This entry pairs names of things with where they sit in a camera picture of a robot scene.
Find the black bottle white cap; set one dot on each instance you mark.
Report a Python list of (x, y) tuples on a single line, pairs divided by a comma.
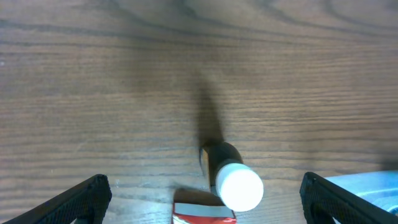
[(238, 186)]

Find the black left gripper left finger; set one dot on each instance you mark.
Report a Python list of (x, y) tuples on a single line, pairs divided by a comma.
[(86, 202)]

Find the red Panadol box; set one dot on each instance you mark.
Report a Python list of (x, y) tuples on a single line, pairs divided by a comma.
[(192, 206)]

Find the clear plastic container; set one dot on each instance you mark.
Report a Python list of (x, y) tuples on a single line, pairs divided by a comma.
[(373, 199)]

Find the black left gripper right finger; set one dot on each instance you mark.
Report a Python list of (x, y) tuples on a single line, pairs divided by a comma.
[(315, 191)]

